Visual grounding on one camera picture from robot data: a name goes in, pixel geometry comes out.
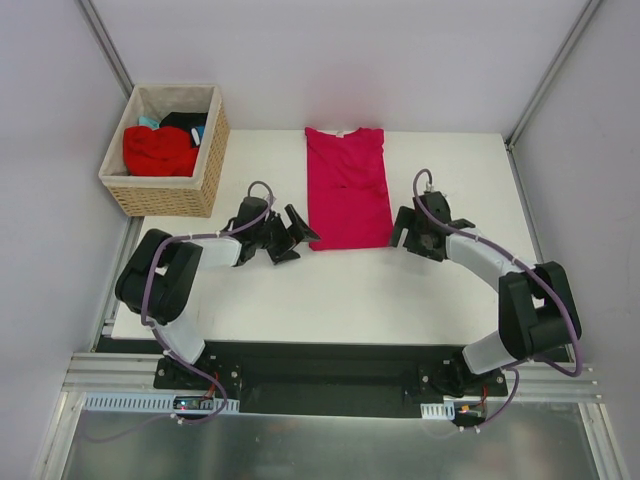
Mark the right aluminium frame post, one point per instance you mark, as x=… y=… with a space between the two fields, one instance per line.
x=577 y=30

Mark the right white cable duct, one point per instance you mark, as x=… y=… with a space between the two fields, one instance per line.
x=438 y=411

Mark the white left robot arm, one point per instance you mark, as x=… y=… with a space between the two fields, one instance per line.
x=157 y=281

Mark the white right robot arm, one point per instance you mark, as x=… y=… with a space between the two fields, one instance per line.
x=536 y=309

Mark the wicker basket with liner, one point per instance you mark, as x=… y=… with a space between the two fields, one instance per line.
x=192 y=196

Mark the black t shirt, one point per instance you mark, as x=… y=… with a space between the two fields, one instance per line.
x=193 y=123

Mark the white cable duct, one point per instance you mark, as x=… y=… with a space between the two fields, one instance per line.
x=438 y=411
x=158 y=403

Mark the left aluminium frame post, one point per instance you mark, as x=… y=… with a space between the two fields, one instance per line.
x=103 y=39

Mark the aluminium frame rail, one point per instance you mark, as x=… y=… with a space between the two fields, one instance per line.
x=133 y=372

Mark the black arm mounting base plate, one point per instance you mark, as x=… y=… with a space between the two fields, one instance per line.
x=385 y=381

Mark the red t shirt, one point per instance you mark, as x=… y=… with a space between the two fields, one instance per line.
x=163 y=152

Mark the aluminium frame post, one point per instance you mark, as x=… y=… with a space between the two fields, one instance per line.
x=577 y=30
x=103 y=39

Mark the left white cable duct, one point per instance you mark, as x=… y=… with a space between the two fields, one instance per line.
x=158 y=403

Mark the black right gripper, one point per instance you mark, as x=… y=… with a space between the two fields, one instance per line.
x=417 y=235

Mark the magenta pink t shirt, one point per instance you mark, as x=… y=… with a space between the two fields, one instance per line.
x=347 y=191

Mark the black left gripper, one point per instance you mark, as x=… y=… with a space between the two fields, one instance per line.
x=282 y=236

